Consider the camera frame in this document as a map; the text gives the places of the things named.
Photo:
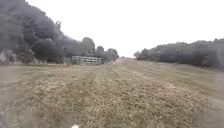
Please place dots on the pale long low building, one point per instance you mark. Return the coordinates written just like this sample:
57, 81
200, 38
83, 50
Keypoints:
86, 60

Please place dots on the mown dry grass field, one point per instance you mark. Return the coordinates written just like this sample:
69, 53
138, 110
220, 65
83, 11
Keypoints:
116, 96

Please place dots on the robot's own part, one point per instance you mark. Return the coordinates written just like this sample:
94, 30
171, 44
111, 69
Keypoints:
75, 126

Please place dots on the row of dark trees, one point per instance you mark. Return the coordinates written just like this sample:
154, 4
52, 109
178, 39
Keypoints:
186, 52

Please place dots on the wood of dark trees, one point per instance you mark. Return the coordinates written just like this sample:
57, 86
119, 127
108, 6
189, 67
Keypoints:
36, 36

